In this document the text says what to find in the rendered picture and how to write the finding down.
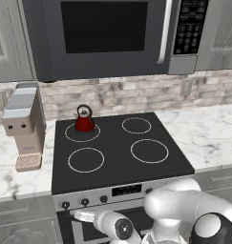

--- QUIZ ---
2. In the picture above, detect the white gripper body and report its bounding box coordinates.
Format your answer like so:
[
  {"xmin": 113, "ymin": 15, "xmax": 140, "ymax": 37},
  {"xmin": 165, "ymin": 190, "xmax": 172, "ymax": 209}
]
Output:
[{"xmin": 71, "ymin": 209, "xmax": 97, "ymax": 224}]

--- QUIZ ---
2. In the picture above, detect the black oven door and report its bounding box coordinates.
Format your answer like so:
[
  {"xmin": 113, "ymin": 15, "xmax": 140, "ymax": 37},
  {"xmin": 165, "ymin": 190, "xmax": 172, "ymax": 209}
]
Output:
[{"xmin": 56, "ymin": 206, "xmax": 155, "ymax": 244}]

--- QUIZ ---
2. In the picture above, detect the stainless steel oven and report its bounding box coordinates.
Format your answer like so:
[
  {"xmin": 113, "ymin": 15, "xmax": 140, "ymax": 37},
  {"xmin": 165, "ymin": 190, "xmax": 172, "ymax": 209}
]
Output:
[{"xmin": 52, "ymin": 175, "xmax": 198, "ymax": 244}]

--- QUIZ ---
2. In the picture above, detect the grey drawer front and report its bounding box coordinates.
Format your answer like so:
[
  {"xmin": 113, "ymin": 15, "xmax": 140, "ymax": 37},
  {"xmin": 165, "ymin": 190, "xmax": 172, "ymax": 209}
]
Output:
[
  {"xmin": 0, "ymin": 194, "xmax": 57, "ymax": 229},
  {"xmin": 193, "ymin": 166, "xmax": 232, "ymax": 193}
]

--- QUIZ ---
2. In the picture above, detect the grey base cupboard door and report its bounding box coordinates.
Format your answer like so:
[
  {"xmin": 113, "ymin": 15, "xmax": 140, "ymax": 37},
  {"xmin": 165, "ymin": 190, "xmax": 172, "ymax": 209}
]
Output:
[
  {"xmin": 207, "ymin": 186, "xmax": 232, "ymax": 208},
  {"xmin": 0, "ymin": 216, "xmax": 59, "ymax": 244}
]

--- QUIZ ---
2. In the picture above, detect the black glass hob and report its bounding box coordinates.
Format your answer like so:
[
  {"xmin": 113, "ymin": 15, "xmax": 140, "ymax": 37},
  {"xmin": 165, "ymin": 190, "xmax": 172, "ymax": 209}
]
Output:
[{"xmin": 51, "ymin": 112, "xmax": 196, "ymax": 195}]

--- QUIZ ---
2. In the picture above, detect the beige coffee machine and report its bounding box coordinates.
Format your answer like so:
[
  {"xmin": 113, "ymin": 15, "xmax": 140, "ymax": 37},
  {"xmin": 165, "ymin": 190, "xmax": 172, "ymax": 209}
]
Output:
[{"xmin": 1, "ymin": 82, "xmax": 48, "ymax": 173}]

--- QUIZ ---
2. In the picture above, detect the microwave door with dark window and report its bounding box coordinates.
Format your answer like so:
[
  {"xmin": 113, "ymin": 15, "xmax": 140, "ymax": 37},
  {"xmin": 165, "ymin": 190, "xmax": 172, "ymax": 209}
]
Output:
[{"xmin": 40, "ymin": 0, "xmax": 174, "ymax": 80}]

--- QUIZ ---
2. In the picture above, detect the grey microwave oven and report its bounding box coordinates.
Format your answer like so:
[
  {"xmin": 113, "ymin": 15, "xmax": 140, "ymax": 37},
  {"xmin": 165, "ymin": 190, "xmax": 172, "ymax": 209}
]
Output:
[{"xmin": 21, "ymin": 0, "xmax": 211, "ymax": 83}]

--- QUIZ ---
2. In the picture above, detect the grey drawer handle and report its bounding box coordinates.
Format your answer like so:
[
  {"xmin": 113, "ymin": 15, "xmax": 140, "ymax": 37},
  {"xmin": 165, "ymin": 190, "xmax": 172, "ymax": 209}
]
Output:
[
  {"xmin": 210, "ymin": 173, "xmax": 232, "ymax": 183},
  {"xmin": 0, "ymin": 206, "xmax": 31, "ymax": 217}
]

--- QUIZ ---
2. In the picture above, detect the red kettle with black handle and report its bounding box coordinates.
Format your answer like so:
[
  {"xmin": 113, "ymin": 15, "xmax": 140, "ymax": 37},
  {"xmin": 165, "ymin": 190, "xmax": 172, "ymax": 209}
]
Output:
[{"xmin": 74, "ymin": 104, "xmax": 96, "ymax": 133}]

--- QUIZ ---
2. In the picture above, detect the grey wall cupboard door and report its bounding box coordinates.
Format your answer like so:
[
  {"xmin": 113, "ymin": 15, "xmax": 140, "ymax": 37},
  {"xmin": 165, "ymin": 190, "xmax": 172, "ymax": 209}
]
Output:
[
  {"xmin": 196, "ymin": 0, "xmax": 232, "ymax": 72},
  {"xmin": 0, "ymin": 0, "xmax": 34, "ymax": 83}
]

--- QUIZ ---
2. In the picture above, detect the white microwave door handle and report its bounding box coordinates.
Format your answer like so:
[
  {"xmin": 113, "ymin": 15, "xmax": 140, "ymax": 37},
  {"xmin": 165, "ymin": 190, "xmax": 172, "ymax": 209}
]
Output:
[{"xmin": 156, "ymin": 0, "xmax": 174, "ymax": 65}]

